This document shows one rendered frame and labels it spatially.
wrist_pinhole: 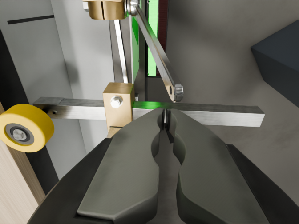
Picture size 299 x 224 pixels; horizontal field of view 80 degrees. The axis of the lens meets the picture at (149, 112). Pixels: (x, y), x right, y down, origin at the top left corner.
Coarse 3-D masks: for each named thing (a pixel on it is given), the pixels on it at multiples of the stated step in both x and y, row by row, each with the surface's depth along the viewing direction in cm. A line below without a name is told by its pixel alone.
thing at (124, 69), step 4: (116, 20) 37; (116, 24) 38; (116, 28) 38; (120, 28) 38; (116, 32) 39; (120, 32) 39; (120, 36) 39; (120, 40) 40; (120, 44) 40; (120, 48) 40; (120, 52) 41; (120, 56) 41; (124, 56) 41; (124, 60) 42; (124, 64) 42; (124, 68) 43; (124, 72) 43; (124, 76) 44; (124, 80) 44; (128, 80) 45
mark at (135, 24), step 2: (134, 18) 32; (132, 20) 30; (134, 20) 32; (132, 22) 30; (134, 22) 32; (136, 22) 34; (132, 24) 30; (134, 24) 32; (136, 24) 34; (132, 26) 30; (134, 26) 32; (136, 26) 34; (134, 28) 32; (136, 28) 35; (134, 30) 32; (136, 30) 35; (134, 32) 32; (136, 32) 35; (134, 34) 33; (136, 34) 35; (136, 36) 35; (136, 38) 35; (136, 40) 36
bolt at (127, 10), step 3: (126, 0) 23; (129, 0) 23; (138, 0) 23; (126, 3) 23; (129, 3) 23; (138, 3) 23; (126, 6) 23; (129, 6) 23; (126, 9) 23; (129, 9) 23; (126, 12) 23; (129, 12) 24; (126, 15) 24
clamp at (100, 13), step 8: (88, 0) 22; (96, 0) 22; (104, 0) 22; (112, 0) 22; (120, 0) 21; (88, 8) 24; (96, 8) 22; (104, 8) 22; (112, 8) 22; (120, 8) 23; (96, 16) 23; (104, 16) 23; (112, 16) 23; (120, 16) 23
